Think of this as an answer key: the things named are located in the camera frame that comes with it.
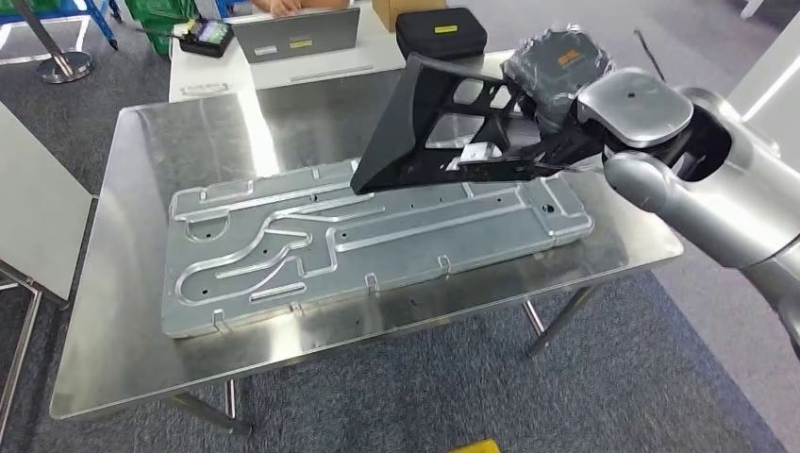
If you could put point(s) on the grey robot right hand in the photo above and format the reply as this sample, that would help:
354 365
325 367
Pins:
556 69

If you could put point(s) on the black plastic plate frame part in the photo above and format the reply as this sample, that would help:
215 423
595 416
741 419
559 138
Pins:
400 125

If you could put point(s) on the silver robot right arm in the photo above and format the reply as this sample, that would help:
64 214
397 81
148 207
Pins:
719 206

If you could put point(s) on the stainless steel workbench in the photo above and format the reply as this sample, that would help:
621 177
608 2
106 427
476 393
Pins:
156 156

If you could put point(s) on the black zip case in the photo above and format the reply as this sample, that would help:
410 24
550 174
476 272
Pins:
437 40

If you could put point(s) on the brown cardboard box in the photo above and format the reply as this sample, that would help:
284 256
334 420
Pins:
384 15

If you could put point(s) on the white lit display plinth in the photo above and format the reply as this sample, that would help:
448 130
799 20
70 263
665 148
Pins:
781 62

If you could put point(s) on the stamped silver metal panel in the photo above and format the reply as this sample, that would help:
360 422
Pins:
406 250

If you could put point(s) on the grey laptop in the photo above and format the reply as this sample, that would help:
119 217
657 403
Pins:
294 37

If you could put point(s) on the person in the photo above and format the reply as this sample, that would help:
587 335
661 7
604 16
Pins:
281 6

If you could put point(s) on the white desk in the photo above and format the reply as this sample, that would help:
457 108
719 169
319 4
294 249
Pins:
212 72

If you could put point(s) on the black remote controller with screen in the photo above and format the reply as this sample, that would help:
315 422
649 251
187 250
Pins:
206 40

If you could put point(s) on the clear eyeglasses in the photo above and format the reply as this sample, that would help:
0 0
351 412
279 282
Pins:
194 89

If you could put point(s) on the yellow floor tape square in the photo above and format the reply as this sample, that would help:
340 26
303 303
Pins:
475 447

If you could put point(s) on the green plastic crate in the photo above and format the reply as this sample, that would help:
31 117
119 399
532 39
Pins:
156 25

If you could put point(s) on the blue metal rack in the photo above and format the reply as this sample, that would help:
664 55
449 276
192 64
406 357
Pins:
102 25

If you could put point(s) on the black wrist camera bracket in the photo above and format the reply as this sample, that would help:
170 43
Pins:
562 156

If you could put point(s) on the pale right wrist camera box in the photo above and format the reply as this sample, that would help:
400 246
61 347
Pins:
481 152

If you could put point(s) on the chrome stanchion post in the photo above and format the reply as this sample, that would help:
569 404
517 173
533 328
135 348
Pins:
65 67

